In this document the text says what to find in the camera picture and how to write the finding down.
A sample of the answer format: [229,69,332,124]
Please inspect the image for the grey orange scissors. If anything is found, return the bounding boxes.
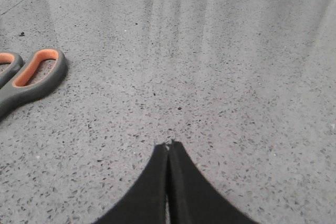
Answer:
[0,48,68,122]

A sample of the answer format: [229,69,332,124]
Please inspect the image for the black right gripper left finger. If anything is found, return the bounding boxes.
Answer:
[96,144,168,223]

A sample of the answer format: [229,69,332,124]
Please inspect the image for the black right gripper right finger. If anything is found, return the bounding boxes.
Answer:
[167,142,255,223]

